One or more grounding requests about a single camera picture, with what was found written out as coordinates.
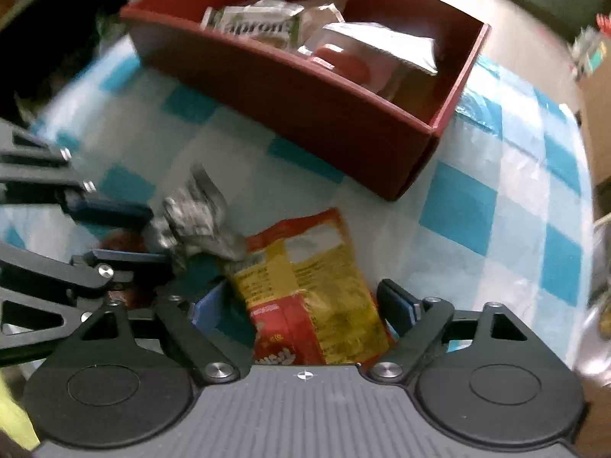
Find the blue checked plastic tablecloth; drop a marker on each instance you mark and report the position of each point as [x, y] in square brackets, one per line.
[477, 200]

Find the white green snack packet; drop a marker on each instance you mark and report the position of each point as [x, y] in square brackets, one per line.
[253, 26]

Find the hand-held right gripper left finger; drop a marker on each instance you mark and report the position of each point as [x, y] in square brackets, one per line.
[210, 306]

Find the white orange-print snack packet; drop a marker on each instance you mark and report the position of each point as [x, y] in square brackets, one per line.
[382, 43]

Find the dark silver seaweed packet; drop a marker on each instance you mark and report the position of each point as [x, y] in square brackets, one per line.
[200, 229]

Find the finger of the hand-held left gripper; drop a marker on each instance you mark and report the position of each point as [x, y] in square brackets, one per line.
[129, 258]
[110, 213]

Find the red yellow snack packet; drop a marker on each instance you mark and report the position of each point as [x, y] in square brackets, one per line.
[310, 291]

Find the white pot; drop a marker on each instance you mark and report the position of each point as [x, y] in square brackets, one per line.
[594, 338]

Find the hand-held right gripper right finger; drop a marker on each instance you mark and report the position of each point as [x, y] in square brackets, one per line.
[396, 301]

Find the red cardboard box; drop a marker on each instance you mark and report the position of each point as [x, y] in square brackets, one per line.
[310, 114]

